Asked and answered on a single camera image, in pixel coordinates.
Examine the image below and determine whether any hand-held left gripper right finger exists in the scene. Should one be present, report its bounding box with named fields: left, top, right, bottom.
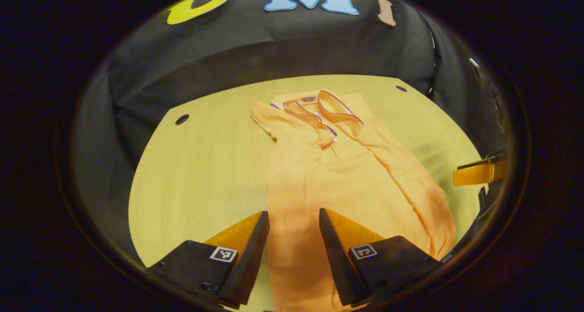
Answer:
left=318, top=208, right=443, bottom=308

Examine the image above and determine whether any orange T-shirt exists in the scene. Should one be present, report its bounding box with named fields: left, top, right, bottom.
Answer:
left=250, top=90, right=457, bottom=312

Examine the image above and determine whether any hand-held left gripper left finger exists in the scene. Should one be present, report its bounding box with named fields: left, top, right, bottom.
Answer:
left=148, top=211, right=271, bottom=309

